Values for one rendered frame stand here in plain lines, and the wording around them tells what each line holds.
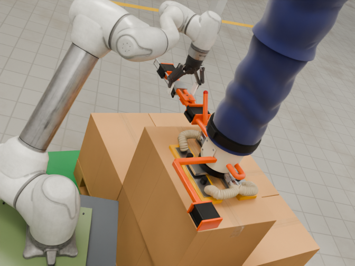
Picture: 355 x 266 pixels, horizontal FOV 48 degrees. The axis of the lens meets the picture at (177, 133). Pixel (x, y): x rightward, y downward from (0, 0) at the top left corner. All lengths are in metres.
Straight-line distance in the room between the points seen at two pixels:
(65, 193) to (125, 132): 1.18
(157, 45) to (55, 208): 0.60
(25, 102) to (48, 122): 2.00
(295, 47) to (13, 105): 2.43
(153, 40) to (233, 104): 0.41
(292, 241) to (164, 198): 0.92
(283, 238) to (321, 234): 1.16
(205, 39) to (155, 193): 0.70
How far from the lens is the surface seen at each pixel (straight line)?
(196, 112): 1.84
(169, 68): 2.08
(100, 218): 1.68
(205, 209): 1.39
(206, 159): 1.61
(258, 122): 1.51
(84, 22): 1.35
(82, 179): 2.72
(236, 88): 1.48
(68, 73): 1.36
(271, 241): 2.28
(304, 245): 2.40
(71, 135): 3.16
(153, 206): 1.82
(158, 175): 1.75
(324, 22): 1.37
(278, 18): 1.35
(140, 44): 1.24
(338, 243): 3.54
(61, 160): 2.94
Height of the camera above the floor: 2.04
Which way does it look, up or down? 35 degrees down
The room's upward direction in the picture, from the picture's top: 25 degrees clockwise
